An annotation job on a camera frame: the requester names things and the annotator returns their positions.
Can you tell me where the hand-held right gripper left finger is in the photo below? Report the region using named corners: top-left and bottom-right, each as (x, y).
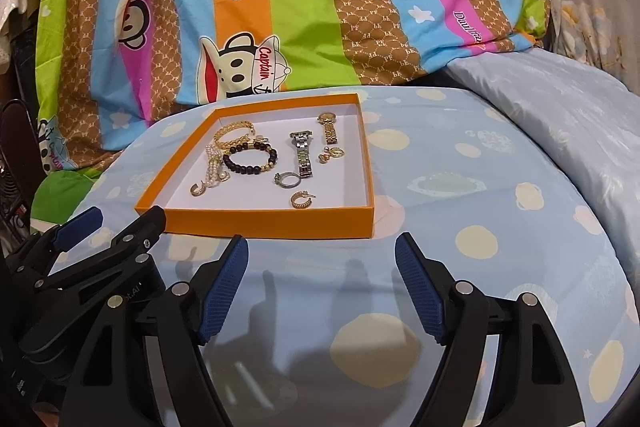
top-left (59, 234), bottom-right (250, 427)

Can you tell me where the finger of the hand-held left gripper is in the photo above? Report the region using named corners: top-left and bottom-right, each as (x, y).
top-left (75, 206), bottom-right (167, 273)
top-left (15, 207), bottom-right (104, 275)

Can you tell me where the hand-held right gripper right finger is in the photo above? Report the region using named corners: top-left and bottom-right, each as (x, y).
top-left (394, 233), bottom-right (586, 427)

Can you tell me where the orange shallow box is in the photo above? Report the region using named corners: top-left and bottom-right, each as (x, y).
top-left (135, 93), bottom-right (376, 240)

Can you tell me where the silver wristwatch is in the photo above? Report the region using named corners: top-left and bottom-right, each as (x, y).
top-left (290, 130), bottom-right (315, 178)

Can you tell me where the blue dotted bed sheet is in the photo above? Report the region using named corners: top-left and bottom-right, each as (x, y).
top-left (50, 87), bottom-right (640, 427)

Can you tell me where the black electric fan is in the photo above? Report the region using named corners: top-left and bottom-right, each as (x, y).
top-left (0, 99), bottom-right (40, 233)

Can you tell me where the gold wristwatch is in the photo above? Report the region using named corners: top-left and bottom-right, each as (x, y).
top-left (318, 113), bottom-right (338, 144)

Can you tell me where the light blue quilt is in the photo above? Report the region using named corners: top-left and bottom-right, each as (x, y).
top-left (445, 49), bottom-right (640, 258)

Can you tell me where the striped monkey print blanket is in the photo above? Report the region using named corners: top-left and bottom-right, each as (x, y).
top-left (30, 0), bottom-right (556, 220)

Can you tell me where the pearl bracelet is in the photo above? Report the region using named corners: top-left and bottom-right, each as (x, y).
top-left (202, 144), bottom-right (227, 188)

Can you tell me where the black bead bracelet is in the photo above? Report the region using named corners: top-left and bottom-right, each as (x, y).
top-left (222, 139), bottom-right (279, 175)

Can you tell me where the gold chain bracelet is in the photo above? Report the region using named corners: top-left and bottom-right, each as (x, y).
top-left (213, 119), bottom-right (258, 152)

